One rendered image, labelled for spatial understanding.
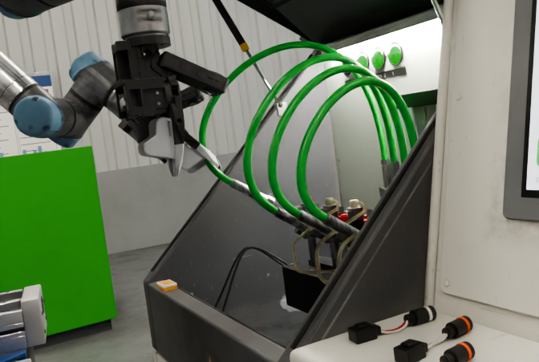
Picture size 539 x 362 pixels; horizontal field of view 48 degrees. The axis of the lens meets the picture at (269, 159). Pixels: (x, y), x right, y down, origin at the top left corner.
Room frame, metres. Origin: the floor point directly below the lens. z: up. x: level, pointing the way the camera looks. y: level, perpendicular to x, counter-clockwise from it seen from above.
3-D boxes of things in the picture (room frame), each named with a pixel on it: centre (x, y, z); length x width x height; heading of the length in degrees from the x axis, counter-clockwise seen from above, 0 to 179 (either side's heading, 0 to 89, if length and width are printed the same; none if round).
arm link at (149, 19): (0.92, 0.16, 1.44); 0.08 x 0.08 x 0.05
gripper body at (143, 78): (0.92, 0.17, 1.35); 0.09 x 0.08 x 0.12; 117
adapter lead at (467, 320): (0.68, -0.16, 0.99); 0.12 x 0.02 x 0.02; 126
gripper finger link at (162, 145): (0.91, 0.16, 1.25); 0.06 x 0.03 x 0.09; 117
